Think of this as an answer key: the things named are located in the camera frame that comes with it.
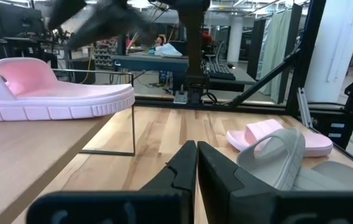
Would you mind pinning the black monitor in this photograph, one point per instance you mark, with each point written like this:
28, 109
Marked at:
18, 20

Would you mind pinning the black keyboard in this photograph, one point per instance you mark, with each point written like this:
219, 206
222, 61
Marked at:
220, 70

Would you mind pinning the white bag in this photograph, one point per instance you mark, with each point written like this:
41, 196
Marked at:
167, 51

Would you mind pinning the black partition panel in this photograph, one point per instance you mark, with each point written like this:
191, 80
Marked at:
255, 46

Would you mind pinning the wooden shelf with metal frame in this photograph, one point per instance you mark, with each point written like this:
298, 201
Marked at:
24, 149

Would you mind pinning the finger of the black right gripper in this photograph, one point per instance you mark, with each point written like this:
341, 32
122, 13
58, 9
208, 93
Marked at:
108, 25
66, 12

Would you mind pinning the parts bin rack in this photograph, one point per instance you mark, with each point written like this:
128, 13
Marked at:
105, 54

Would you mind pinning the black metal rig frame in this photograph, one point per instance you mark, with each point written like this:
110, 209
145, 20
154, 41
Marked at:
304, 62

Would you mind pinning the silver aluminium bracket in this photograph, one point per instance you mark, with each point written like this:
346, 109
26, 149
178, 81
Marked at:
304, 109

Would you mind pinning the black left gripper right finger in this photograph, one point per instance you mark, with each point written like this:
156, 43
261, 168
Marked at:
220, 186

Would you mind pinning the person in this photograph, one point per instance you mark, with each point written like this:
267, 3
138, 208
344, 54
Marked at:
207, 39
160, 40

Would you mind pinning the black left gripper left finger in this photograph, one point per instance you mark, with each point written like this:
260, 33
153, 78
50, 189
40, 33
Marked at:
176, 174

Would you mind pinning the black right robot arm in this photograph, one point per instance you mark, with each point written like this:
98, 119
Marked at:
194, 46

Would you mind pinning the black box with white labels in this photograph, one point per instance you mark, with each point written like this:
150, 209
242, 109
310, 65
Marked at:
322, 130

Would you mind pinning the pink rubber slide sandal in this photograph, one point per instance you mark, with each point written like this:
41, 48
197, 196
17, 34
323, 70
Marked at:
55, 99
316, 144

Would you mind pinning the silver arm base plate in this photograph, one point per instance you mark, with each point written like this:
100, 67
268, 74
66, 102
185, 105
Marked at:
180, 98

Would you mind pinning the pale green curtain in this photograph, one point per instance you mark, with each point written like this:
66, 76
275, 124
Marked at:
276, 46

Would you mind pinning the black floor box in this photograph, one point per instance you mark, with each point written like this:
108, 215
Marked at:
83, 73

